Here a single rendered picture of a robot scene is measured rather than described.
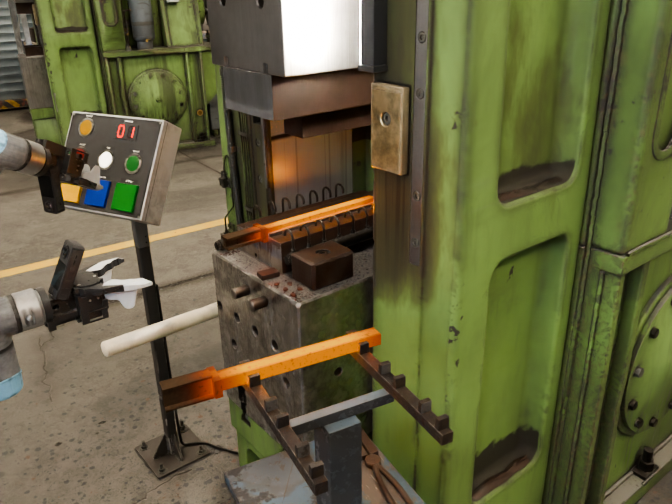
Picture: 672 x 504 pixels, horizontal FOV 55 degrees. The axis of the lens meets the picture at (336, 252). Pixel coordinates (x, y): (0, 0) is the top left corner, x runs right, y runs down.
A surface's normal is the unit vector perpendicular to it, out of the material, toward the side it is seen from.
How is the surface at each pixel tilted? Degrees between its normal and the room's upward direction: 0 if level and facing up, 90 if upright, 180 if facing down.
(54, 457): 0
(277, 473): 0
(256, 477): 0
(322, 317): 90
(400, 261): 90
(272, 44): 90
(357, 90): 90
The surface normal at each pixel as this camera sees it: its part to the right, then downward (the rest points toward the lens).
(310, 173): 0.63, 0.30
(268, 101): -0.78, 0.26
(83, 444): -0.02, -0.92
